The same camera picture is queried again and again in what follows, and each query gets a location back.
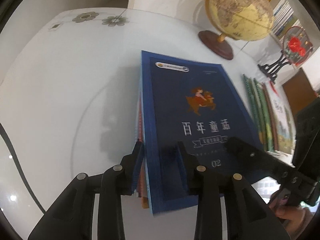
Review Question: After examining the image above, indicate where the rabbit hill picture book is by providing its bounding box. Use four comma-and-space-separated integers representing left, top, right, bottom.
266, 82, 294, 154

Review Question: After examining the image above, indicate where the red ancient poetry book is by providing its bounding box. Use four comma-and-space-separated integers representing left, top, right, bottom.
136, 93, 150, 209

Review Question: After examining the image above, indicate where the blue fairy tale book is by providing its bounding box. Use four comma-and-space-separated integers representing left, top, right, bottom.
141, 51, 263, 215

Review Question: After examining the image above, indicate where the person's right hand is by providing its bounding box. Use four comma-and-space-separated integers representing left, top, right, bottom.
268, 191, 314, 239

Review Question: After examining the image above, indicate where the dark red thin book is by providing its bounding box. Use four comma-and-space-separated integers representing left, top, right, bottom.
262, 83, 279, 151

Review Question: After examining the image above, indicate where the brown wooden cabinet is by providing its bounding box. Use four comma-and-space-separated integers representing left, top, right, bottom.
282, 68, 318, 118

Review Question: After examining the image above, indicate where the teal green leftmost book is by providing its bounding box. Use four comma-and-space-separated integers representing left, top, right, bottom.
242, 74, 266, 147

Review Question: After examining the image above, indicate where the green leafy book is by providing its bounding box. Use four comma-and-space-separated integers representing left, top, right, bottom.
253, 78, 274, 152

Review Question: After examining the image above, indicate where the round red flower fan ornament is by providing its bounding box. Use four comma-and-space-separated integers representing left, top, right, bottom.
258, 26, 313, 84

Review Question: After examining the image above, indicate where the white bookshelf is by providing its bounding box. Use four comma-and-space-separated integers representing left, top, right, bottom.
130, 0, 316, 63

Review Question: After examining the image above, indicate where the yellow globe on wooden base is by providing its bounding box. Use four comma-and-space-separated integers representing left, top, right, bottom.
198, 0, 274, 60

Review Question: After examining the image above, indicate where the black cable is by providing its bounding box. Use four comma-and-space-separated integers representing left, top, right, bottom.
0, 122, 47, 213

